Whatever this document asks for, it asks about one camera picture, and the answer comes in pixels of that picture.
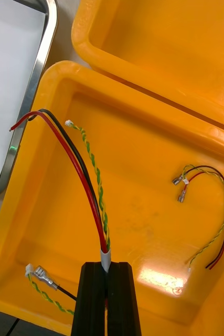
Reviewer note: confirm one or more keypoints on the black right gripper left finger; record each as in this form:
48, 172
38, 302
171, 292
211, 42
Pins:
92, 302

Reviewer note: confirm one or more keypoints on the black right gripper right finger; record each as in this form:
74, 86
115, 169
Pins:
122, 302

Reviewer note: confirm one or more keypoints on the red black green-yellow harness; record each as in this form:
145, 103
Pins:
177, 180
106, 257

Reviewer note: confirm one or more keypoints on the steel tray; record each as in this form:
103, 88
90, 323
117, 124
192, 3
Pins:
34, 84

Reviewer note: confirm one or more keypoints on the yellow-orange plastic bin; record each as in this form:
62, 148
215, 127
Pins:
169, 39
148, 147

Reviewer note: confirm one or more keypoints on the white paper sheet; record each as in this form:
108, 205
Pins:
6, 78

